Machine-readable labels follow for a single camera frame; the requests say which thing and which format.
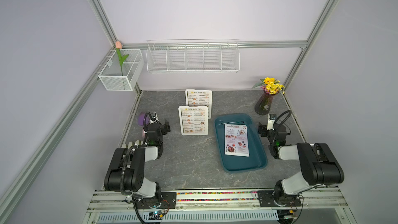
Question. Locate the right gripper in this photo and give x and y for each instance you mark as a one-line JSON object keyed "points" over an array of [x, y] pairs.
{"points": [[264, 131]]}

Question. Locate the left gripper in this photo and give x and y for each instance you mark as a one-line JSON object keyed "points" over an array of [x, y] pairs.
{"points": [[165, 127]]}

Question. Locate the white menu holder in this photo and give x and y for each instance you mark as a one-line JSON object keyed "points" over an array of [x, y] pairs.
{"points": [[209, 108], [193, 120]]}

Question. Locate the special menu sheet top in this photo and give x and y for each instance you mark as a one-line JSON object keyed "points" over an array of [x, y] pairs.
{"points": [[236, 140]]}

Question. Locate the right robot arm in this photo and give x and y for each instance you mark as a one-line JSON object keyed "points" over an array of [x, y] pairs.
{"points": [[318, 165]]}

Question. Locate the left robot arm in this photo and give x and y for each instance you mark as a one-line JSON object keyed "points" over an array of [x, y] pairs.
{"points": [[125, 173]]}

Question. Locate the rear dim sum menu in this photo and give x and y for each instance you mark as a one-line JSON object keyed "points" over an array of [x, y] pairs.
{"points": [[198, 98]]}

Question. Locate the dark glass vase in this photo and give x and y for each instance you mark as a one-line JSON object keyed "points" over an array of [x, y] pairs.
{"points": [[264, 103]]}

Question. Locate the teal plastic tray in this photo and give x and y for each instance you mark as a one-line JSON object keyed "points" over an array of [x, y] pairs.
{"points": [[235, 164]]}

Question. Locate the yellow flower bouquet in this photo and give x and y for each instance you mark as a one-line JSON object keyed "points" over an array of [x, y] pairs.
{"points": [[270, 86]]}

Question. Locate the pink artificial tulip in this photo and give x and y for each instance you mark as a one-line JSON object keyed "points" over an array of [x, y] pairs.
{"points": [[121, 57]]}

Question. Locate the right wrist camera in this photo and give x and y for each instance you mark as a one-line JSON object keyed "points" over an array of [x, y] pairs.
{"points": [[270, 121]]}

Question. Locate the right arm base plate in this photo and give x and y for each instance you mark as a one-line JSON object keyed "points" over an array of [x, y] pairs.
{"points": [[268, 198]]}

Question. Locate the white mesh wall basket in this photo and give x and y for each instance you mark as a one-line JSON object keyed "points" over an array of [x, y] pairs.
{"points": [[110, 75]]}

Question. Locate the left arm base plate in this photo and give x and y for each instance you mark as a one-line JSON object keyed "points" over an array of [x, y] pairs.
{"points": [[167, 200]]}

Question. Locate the white wire wall shelf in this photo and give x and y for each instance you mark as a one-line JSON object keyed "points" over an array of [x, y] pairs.
{"points": [[193, 55]]}

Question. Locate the white vented cable duct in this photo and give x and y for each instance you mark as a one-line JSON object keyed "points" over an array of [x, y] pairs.
{"points": [[190, 217]]}

